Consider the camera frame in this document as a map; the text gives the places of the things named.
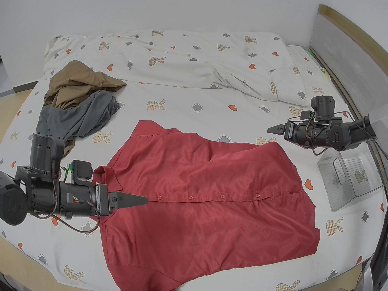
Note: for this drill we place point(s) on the red shirt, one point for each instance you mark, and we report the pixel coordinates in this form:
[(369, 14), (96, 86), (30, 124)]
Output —
[(197, 223)]

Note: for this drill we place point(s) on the brown garment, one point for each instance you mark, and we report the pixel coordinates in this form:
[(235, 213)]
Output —
[(78, 77)]

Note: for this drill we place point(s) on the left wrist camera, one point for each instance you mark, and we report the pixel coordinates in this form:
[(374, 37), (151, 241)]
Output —
[(82, 170)]

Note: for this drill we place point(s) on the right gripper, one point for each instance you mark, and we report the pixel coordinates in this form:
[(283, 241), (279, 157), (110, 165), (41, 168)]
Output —
[(303, 133)]

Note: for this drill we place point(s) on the bed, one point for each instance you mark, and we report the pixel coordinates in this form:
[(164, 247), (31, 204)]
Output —
[(212, 117)]

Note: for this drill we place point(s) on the grey garment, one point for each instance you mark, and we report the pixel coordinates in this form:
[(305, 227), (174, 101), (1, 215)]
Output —
[(91, 114)]

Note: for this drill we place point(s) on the white printed quilt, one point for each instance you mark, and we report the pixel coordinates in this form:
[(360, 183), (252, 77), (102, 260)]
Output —
[(182, 59)]

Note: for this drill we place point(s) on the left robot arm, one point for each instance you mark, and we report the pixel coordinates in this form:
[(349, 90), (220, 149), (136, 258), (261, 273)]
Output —
[(45, 156)]

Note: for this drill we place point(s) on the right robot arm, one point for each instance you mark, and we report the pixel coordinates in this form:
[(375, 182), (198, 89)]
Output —
[(336, 136)]

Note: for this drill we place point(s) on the clear plastic box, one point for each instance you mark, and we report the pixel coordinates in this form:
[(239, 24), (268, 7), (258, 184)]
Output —
[(348, 192)]

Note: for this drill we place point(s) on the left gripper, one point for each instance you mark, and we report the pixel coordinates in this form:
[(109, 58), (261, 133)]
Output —
[(75, 198)]

